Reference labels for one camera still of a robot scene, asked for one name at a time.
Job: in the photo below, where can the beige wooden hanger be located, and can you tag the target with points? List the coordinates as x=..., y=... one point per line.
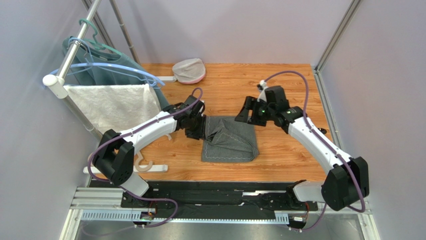
x=140, y=164

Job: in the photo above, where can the grey cloth napkin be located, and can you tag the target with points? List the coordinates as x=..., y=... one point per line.
x=228, y=141

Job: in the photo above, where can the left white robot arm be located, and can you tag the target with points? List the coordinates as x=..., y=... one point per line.
x=114, y=157

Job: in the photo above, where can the white towel on hanger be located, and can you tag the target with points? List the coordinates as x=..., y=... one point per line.
x=117, y=107

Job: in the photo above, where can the teal shirt on hanger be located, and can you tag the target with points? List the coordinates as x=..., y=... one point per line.
x=110, y=66

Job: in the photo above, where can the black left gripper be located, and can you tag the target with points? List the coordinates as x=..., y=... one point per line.
x=200, y=133

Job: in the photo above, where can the aluminium frame rail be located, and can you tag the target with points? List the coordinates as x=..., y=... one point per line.
x=102, y=204

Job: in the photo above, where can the white clothes rack base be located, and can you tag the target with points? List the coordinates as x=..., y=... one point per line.
x=156, y=168

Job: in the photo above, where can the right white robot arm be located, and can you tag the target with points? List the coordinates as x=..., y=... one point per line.
x=347, y=177

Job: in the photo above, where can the black mounting rail plate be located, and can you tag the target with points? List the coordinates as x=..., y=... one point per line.
x=219, y=200

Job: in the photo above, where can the green hanger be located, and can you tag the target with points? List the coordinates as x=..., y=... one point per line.
x=94, y=42

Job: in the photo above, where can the light blue hanger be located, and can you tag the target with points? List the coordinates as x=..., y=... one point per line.
x=106, y=70

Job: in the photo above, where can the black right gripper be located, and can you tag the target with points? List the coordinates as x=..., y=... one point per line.
x=252, y=112

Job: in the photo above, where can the white mesh cap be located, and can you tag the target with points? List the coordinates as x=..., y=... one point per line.
x=189, y=71

